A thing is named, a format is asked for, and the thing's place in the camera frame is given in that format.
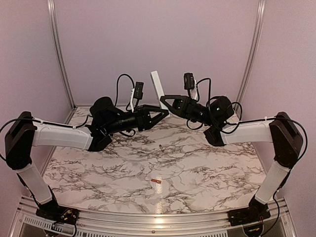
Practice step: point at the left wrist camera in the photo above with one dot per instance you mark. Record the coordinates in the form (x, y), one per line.
(136, 93)

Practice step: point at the white remote control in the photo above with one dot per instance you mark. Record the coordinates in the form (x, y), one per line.
(158, 88)

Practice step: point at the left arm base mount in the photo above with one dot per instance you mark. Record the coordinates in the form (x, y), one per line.
(59, 214)

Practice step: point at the front aluminium rail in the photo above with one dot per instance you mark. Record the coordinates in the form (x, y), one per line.
(92, 223)

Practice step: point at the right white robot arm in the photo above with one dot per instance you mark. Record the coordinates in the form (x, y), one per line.
(280, 130)

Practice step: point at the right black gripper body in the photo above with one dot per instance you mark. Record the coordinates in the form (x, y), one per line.
(189, 113)

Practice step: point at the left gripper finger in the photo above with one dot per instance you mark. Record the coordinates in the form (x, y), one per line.
(150, 122)
(155, 109)

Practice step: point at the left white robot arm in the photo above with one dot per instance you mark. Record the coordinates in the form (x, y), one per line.
(27, 132)

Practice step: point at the orange AA battery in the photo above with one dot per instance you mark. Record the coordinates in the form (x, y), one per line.
(156, 181)

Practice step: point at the right aluminium frame post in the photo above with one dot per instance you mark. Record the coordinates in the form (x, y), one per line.
(258, 25)

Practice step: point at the aluminium frame post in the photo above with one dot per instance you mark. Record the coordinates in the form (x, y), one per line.
(258, 25)
(59, 54)

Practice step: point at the left aluminium frame post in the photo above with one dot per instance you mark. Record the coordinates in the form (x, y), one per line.
(59, 54)

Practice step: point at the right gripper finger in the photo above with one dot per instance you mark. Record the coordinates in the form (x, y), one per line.
(173, 97)
(174, 106)

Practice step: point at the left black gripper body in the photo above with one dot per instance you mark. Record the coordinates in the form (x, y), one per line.
(140, 122)

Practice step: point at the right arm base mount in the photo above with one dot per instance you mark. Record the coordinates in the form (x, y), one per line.
(246, 215)

